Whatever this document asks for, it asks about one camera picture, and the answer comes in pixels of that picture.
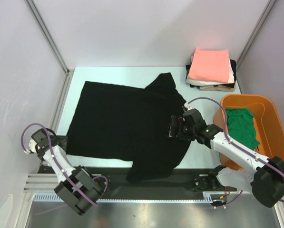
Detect aluminium frame rail front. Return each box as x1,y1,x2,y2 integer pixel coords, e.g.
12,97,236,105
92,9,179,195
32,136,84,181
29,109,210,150
22,173,284,198

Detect black t shirt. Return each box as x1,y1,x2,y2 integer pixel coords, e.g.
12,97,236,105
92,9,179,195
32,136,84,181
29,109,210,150
186,59,237,87
66,73,190,182

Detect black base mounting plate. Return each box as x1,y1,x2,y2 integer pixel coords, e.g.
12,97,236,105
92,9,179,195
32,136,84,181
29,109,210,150
38,166,237,192

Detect slotted cable duct rail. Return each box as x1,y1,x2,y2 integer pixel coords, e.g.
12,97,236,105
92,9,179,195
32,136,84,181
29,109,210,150
33,191,228,204

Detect beige folded t shirt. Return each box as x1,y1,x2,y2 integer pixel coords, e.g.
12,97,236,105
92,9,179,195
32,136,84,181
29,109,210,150
198,84,236,92

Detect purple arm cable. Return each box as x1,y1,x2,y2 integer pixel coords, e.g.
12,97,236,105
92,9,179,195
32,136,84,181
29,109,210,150
20,123,109,214
186,96,284,209

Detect black folded t shirt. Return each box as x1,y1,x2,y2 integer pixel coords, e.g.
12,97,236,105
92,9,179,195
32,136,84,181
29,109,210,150
186,59,237,87

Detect left aluminium corner post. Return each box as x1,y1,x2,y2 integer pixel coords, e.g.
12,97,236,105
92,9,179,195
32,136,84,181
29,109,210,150
24,0,70,75

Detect orange plastic bin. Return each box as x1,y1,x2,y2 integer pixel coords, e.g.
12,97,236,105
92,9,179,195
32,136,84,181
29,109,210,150
221,94,284,161

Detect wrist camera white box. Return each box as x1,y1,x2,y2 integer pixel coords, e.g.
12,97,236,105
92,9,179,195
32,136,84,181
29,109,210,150
182,102,193,113
24,139,37,154

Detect green t shirt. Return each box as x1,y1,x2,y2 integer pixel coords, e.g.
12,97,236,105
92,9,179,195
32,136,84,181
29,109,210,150
226,108,260,150

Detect right aluminium corner post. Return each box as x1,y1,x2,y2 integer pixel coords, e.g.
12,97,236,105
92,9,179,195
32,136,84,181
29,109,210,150
236,0,277,70

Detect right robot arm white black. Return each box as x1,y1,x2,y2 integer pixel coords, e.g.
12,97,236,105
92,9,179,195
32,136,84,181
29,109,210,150
168,109,284,208

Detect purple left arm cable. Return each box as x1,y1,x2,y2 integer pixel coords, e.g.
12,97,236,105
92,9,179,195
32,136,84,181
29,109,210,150
20,123,109,214

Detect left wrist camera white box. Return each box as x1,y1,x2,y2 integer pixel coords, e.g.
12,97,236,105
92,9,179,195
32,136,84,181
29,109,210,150
24,139,37,154

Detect pink folded t shirt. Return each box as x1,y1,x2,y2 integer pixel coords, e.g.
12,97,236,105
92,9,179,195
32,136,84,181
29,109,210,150
188,49,230,83

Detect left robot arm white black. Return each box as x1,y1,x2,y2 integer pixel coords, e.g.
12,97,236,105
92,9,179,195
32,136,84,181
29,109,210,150
21,123,109,216

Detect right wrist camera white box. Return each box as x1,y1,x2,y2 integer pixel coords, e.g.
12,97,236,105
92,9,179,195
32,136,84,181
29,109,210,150
182,102,193,113

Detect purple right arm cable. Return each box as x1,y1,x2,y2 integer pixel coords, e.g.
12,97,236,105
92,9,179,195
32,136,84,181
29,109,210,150
186,96,284,209

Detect aluminium corner post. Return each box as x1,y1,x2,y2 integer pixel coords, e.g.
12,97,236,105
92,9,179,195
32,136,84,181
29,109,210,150
24,0,70,75
236,0,277,70

